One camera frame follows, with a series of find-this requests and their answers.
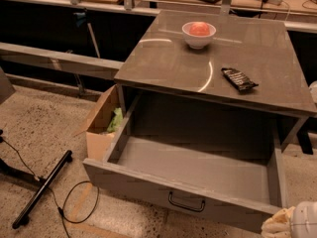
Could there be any black snack packet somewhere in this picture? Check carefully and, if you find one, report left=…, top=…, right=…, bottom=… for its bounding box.
left=221, top=67, right=258, bottom=91

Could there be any red apple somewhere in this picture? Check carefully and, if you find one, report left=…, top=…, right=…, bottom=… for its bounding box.
left=189, top=22, right=210, bottom=36

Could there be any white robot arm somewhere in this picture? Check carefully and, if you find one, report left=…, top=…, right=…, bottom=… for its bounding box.
left=261, top=201, right=317, bottom=238

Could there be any green plastic bag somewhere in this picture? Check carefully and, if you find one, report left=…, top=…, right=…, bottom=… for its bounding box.
left=107, top=108, right=123, bottom=133

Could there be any grey top drawer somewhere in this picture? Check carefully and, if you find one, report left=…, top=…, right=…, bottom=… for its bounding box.
left=82, top=88, right=288, bottom=234

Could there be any black stand base bar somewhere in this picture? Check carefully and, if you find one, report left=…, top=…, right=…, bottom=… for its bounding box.
left=12, top=150, right=72, bottom=229

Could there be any brown cardboard box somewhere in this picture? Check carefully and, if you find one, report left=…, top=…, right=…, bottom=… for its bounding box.
left=73, top=85, right=120, bottom=162

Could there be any grey metal rail beam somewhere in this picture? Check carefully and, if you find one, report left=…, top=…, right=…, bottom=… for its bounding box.
left=0, top=43, right=123, bottom=80

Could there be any white ceramic bowl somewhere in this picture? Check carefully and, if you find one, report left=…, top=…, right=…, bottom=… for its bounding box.
left=182, top=22, right=216, bottom=49

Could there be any grey drawer cabinet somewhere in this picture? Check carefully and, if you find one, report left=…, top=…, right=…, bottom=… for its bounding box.
left=115, top=10, right=316, bottom=147

